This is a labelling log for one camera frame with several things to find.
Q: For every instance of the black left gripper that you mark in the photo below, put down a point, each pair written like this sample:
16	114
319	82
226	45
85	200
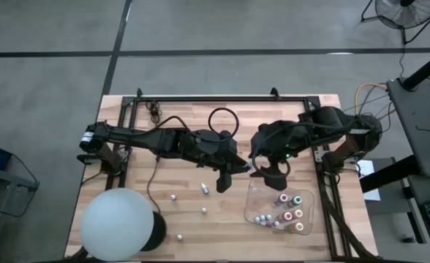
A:
215	148

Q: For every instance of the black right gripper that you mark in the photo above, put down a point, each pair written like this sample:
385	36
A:
273	140

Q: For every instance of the clear plastic bin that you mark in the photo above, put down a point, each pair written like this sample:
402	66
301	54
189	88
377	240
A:
259	197

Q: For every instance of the small red dropper bottle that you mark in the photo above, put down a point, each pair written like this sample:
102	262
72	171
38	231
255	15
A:
270	225

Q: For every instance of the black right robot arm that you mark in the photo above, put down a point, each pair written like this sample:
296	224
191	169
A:
332	120

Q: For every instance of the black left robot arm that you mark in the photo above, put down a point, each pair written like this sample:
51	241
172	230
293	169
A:
145	137

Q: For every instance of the black lamp base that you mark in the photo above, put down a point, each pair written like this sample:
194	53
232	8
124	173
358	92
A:
158	232

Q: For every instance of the white paper sheet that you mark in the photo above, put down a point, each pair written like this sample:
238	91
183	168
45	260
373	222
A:
368	171

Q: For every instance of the white globe lamp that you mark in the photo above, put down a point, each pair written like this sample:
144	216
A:
116	224

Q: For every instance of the black side table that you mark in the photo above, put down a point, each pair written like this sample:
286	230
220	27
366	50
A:
419	120

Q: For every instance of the black stand pole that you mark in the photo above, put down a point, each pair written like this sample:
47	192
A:
425	69

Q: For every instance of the black floor fan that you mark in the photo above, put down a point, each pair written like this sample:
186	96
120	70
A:
405	14

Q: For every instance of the grey equipment cart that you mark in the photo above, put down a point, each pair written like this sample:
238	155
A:
10	179

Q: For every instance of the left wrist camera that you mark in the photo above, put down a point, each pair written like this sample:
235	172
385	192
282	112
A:
224	182

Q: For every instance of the black aluminium table frame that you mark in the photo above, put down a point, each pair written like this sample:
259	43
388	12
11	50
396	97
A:
200	98

